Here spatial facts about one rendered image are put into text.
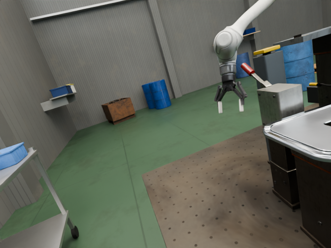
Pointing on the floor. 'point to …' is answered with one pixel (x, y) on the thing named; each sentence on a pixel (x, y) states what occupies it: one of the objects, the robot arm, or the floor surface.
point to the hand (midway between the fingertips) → (230, 110)
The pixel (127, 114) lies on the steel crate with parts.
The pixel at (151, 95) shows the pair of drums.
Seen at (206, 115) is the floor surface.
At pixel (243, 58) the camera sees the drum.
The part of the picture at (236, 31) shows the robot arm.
